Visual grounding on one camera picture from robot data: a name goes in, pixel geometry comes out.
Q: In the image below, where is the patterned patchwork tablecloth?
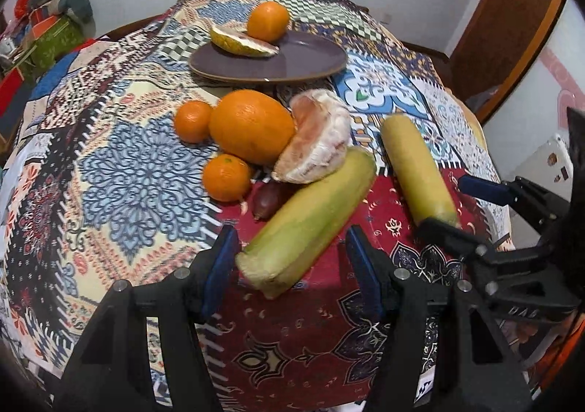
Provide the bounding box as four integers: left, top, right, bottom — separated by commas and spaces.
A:
0, 0, 515, 412

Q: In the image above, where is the large orange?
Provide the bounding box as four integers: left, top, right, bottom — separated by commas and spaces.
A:
209, 90, 297, 166

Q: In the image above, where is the tangerine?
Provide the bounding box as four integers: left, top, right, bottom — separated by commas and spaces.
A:
247, 1, 291, 44
174, 100, 215, 144
202, 154, 253, 203

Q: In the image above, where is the peeled pink pomelo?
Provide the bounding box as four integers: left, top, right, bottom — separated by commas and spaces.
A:
272, 89, 354, 185

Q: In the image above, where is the brown oval plate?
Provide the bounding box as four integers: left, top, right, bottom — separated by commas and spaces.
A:
188, 30, 348, 84

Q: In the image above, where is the white device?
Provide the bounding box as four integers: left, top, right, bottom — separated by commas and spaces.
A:
505, 133, 575, 208

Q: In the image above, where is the red cloth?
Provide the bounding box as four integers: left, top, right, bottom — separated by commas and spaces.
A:
0, 69, 34, 122

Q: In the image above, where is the green patterned box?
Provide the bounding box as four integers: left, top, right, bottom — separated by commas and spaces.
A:
23, 19, 88, 77

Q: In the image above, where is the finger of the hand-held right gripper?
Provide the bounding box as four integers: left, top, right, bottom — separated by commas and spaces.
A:
417, 216, 583, 324
457, 173, 571, 239

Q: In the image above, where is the yellow pomelo peel piece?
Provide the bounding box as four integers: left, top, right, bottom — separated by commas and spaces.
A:
210, 24, 280, 58

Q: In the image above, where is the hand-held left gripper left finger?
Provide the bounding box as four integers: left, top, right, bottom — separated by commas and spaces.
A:
54, 224, 241, 412

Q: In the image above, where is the brown wooden door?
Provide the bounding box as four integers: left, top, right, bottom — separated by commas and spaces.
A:
445, 0, 570, 125

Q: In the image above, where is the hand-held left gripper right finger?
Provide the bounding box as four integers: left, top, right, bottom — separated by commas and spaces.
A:
345, 224, 535, 412

